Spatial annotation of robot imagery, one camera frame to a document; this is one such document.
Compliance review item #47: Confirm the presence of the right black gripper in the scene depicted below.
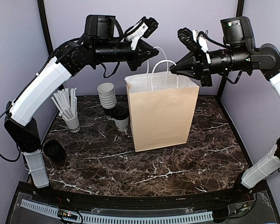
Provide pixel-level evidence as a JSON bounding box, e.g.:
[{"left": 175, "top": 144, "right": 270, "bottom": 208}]
[{"left": 170, "top": 44, "right": 252, "bottom": 85}]

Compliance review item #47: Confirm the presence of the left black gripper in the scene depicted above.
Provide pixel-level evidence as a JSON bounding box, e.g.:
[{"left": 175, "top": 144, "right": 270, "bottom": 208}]
[{"left": 93, "top": 38, "right": 161, "bottom": 70}]

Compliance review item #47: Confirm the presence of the brown paper bag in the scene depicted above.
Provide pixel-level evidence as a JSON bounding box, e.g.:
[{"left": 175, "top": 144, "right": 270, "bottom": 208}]
[{"left": 125, "top": 68, "right": 200, "bottom": 152}]

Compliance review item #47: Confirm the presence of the stack of paper cups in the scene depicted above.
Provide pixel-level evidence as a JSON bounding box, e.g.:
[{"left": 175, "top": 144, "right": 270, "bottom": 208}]
[{"left": 97, "top": 83, "right": 117, "bottom": 120}]

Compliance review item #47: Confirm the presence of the black coffee cup lid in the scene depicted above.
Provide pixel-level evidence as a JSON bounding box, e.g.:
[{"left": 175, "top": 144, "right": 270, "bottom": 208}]
[{"left": 112, "top": 106, "right": 129, "bottom": 120}]

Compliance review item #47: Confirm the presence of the white paper coffee cup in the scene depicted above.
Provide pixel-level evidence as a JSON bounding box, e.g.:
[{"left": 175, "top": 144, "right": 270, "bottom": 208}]
[{"left": 114, "top": 117, "right": 129, "bottom": 132}]

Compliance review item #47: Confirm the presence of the stack of black lids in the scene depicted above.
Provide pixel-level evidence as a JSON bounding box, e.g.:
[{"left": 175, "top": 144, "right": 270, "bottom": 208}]
[{"left": 43, "top": 140, "right": 65, "bottom": 162}]

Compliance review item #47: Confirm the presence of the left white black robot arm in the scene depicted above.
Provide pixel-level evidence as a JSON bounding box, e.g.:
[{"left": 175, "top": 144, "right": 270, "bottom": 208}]
[{"left": 2, "top": 39, "right": 159, "bottom": 203}]

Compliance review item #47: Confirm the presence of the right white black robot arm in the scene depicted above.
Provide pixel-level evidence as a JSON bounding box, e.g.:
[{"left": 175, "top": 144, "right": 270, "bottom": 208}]
[{"left": 170, "top": 43, "right": 280, "bottom": 203}]

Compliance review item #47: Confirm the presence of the white cup holding straws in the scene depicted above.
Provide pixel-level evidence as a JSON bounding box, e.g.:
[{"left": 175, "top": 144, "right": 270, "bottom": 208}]
[{"left": 62, "top": 115, "right": 80, "bottom": 133}]

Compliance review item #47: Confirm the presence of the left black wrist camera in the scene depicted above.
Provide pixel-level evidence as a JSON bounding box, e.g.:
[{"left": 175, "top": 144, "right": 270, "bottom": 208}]
[{"left": 84, "top": 14, "right": 116, "bottom": 39}]

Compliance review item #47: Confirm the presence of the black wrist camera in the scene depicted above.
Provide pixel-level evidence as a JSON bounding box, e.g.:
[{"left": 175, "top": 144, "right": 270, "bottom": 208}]
[
  {"left": 220, "top": 16, "right": 255, "bottom": 48},
  {"left": 84, "top": 14, "right": 116, "bottom": 39}
]

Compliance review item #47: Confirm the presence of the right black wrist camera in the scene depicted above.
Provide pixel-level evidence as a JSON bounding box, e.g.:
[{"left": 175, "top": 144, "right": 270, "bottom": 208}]
[{"left": 220, "top": 16, "right": 255, "bottom": 48}]

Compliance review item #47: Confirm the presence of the right black frame post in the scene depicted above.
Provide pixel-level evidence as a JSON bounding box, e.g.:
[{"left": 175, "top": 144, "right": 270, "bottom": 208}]
[{"left": 216, "top": 0, "right": 245, "bottom": 101}]

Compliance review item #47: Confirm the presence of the black frame post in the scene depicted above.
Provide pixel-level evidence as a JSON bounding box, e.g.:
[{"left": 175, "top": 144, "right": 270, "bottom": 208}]
[
  {"left": 37, "top": 0, "right": 53, "bottom": 55},
  {"left": 216, "top": 0, "right": 245, "bottom": 101}
]

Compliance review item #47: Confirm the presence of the left black frame post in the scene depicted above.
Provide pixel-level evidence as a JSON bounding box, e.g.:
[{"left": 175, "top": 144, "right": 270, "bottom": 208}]
[{"left": 37, "top": 0, "right": 53, "bottom": 55}]

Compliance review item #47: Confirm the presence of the black curved front rail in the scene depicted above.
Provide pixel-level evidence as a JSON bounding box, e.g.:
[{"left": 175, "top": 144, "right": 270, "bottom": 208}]
[{"left": 16, "top": 181, "right": 269, "bottom": 210}]

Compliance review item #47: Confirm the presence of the grey slotted cable duct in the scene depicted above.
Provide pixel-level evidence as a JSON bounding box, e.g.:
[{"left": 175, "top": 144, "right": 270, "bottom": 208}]
[{"left": 20, "top": 199, "right": 213, "bottom": 224}]

